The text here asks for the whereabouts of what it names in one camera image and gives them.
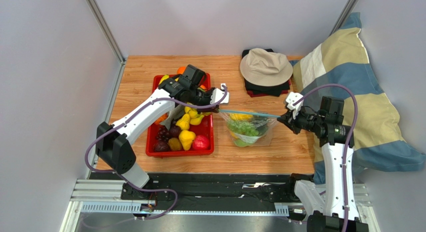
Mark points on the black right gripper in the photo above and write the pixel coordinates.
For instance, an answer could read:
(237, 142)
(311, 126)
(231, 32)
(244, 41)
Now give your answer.
(292, 118)

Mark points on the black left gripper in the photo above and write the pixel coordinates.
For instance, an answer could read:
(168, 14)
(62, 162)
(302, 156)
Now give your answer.
(214, 109)

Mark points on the orange toy pineapple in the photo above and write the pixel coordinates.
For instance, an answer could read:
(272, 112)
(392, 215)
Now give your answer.
(261, 124)

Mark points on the green toy grapes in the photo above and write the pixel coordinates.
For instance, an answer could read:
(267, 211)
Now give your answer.
(245, 128)

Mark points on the clear zip top bag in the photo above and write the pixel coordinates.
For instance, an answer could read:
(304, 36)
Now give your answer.
(264, 140)

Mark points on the green toy cucumber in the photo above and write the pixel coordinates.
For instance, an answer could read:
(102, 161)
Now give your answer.
(240, 143)

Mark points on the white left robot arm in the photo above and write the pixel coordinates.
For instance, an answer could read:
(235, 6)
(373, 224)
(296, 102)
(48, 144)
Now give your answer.
(113, 143)

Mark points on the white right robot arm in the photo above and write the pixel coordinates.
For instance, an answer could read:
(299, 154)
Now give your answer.
(337, 211)

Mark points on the yellow toy bananas bunch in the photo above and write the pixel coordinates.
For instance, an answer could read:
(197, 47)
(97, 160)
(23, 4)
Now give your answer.
(195, 117)

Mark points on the black folded cloth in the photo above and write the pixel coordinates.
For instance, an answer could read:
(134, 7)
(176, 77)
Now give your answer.
(265, 72)

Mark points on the yellow toy pear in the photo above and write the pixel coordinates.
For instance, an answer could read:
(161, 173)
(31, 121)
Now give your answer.
(184, 122)

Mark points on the red plastic tray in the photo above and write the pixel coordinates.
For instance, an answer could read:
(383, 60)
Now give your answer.
(206, 128)

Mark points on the red toy strawberry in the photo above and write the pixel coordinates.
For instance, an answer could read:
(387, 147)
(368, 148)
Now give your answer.
(201, 143)

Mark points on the dark red folded cloth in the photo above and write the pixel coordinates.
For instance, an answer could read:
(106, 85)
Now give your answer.
(254, 90)

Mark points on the grey toy fish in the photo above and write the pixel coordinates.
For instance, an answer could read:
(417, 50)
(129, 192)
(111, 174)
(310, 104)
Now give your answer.
(174, 114)

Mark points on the yellow toy bell pepper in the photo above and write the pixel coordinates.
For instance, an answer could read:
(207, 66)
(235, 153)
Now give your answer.
(186, 139)

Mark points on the orange toy orange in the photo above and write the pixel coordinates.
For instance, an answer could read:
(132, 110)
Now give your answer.
(181, 70)

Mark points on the orange toy pumpkin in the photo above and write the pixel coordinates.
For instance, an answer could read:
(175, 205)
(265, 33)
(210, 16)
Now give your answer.
(161, 119)

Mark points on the brown toy kiwi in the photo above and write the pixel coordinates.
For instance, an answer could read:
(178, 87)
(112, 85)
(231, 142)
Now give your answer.
(175, 144)

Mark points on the beige bucket hat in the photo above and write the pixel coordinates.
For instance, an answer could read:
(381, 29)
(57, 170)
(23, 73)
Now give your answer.
(265, 68)

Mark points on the dark purple toy grapes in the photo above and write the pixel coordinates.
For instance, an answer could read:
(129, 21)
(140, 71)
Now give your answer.
(165, 134)

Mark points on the yellow toy banana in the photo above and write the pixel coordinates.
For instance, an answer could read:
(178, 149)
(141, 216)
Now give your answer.
(164, 78)

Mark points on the dark red toy plum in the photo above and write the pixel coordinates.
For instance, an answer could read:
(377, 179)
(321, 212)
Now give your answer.
(161, 146)

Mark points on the striped pillow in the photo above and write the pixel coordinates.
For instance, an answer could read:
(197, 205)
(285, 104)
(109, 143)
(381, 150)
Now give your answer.
(340, 67)

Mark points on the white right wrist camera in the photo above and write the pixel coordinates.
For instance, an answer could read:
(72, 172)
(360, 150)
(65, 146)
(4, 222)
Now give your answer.
(293, 104)

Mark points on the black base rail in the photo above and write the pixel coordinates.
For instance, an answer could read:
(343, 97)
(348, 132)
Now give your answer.
(218, 192)

